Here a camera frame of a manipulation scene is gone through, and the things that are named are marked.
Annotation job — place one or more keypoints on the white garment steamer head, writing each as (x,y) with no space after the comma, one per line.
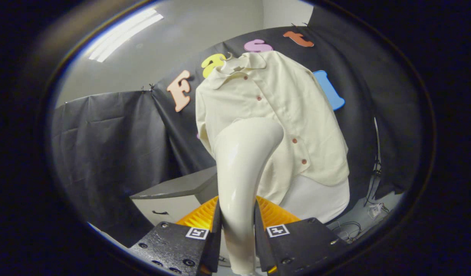
(241,168)

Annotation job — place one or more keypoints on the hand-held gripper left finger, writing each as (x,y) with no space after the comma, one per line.
(215,245)

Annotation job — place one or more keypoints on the cream button shirt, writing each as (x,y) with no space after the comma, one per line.
(297,107)

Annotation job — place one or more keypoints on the ceiling light panel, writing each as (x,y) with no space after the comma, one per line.
(124,34)

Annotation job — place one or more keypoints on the grey drawer cabinet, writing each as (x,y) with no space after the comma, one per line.
(178,188)

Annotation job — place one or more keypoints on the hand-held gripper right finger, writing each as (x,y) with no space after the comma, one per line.
(259,245)

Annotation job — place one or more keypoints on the white plastic hanger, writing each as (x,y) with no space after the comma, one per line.
(233,65)

